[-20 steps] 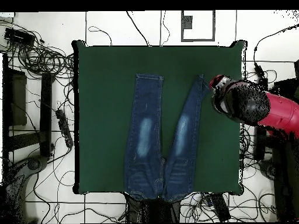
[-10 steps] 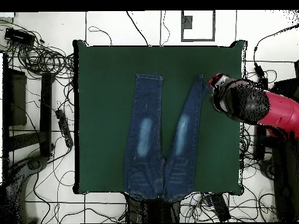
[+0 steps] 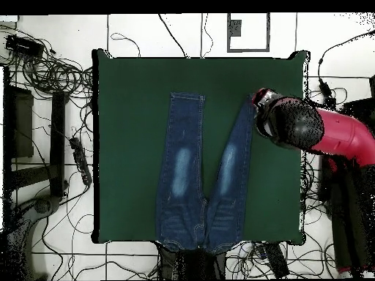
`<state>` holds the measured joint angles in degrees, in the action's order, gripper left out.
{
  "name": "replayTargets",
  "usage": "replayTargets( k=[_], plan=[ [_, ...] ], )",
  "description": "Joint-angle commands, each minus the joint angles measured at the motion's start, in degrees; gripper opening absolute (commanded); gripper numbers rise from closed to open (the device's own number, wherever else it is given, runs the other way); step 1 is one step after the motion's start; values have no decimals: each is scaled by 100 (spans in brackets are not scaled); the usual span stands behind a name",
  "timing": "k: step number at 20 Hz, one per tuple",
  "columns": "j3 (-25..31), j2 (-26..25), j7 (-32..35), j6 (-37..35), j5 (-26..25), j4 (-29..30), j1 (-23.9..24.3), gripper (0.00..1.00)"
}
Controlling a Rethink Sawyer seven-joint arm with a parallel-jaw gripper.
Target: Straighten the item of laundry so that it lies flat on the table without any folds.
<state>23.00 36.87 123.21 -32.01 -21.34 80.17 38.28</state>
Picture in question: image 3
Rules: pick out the blue denim jeans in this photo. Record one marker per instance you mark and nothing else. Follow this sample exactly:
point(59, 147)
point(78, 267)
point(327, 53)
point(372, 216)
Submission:
point(181, 210)

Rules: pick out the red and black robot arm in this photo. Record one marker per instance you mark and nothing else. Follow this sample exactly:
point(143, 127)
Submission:
point(337, 134)

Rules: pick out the black flat device box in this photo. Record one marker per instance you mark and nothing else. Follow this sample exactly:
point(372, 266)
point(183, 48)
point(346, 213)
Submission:
point(23, 46)

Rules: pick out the dark green table cloth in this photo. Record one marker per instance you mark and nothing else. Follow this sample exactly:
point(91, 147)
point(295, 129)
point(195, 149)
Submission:
point(131, 117)

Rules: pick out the black rectangular box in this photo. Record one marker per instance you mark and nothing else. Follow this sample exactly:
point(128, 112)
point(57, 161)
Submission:
point(277, 260)

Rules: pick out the black power strip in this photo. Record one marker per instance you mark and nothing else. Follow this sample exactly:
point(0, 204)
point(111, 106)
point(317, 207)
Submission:
point(80, 159)

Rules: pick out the dark grey stand base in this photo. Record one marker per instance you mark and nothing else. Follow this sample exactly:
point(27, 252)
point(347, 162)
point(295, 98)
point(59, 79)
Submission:
point(47, 205)

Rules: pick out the grey square frame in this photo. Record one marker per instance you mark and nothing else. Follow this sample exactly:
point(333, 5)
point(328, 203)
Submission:
point(249, 50)

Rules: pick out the black metal frame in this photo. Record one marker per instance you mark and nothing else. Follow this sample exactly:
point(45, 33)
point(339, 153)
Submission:
point(360, 108)
point(57, 131)

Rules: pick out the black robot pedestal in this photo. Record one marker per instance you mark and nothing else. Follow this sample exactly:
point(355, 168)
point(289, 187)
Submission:
point(190, 263)

